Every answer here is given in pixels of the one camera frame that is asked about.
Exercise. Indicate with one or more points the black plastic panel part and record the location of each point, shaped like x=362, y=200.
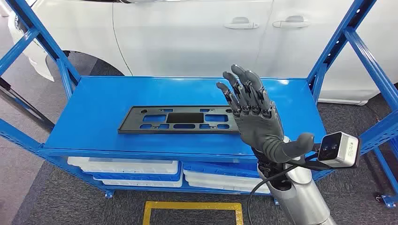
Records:
x=130, y=122

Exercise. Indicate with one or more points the white car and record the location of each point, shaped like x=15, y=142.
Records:
x=186, y=37

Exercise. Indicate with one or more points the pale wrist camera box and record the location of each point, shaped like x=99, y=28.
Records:
x=340, y=150

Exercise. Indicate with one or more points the black metal bar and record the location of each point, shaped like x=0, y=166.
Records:
x=28, y=108

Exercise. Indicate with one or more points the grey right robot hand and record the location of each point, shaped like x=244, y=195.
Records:
x=258, y=124

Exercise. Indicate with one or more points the black camera bracket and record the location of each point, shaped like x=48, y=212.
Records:
x=311, y=164

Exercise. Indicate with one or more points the blue metal shelf rack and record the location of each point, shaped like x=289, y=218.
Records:
x=93, y=102

